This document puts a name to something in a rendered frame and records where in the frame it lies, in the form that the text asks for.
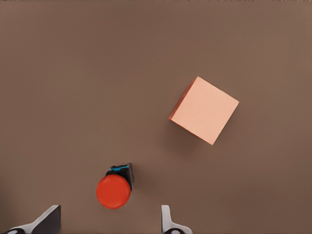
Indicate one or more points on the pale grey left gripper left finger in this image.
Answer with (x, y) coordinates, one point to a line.
(46, 220)

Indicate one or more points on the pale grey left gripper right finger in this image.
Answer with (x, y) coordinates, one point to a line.
(167, 220)

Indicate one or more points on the red push button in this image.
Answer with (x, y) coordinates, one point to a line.
(113, 191)

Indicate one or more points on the pink storage box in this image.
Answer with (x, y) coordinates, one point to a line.
(204, 111)

